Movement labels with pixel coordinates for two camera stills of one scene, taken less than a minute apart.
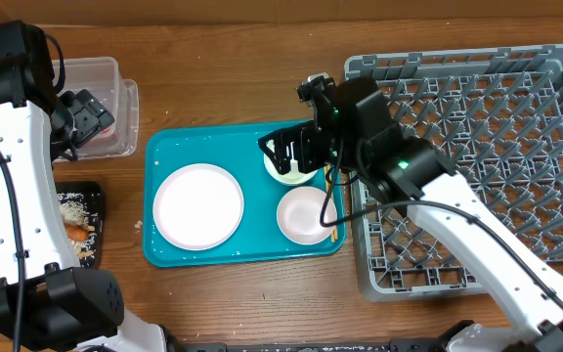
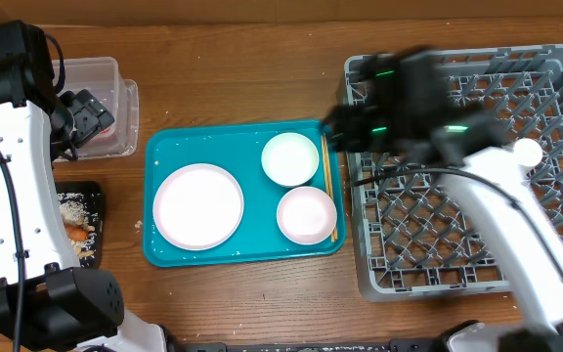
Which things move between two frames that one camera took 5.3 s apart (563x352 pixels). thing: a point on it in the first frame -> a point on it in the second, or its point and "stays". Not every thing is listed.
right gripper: (308, 138) -> (347, 124)
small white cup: (294, 165) -> (528, 152)
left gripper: (90, 114) stays
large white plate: (198, 206) stays
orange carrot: (76, 232) stays
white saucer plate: (294, 176) stays
